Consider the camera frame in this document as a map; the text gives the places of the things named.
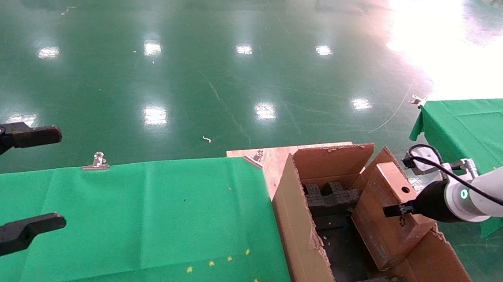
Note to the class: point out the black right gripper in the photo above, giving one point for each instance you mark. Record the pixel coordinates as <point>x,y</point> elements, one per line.
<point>433,204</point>

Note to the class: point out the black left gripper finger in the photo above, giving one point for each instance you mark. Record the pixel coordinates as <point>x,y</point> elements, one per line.
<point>14,235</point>
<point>21,136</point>

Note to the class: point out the small cardboard box with hole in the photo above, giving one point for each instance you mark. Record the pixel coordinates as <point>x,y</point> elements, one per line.
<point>382,230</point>

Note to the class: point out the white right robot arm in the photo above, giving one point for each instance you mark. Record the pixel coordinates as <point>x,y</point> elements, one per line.
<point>496,189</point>

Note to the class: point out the large open cardboard carton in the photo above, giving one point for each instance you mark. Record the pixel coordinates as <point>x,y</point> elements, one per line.
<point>298,232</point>

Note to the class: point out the silver metal binder clip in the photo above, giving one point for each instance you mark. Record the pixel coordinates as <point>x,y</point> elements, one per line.
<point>255,158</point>
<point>417,100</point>
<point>96,163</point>

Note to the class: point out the large green tablecloth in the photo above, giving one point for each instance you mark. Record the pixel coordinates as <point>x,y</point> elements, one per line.
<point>117,220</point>

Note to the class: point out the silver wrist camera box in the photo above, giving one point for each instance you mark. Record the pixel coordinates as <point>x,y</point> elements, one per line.
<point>413,168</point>

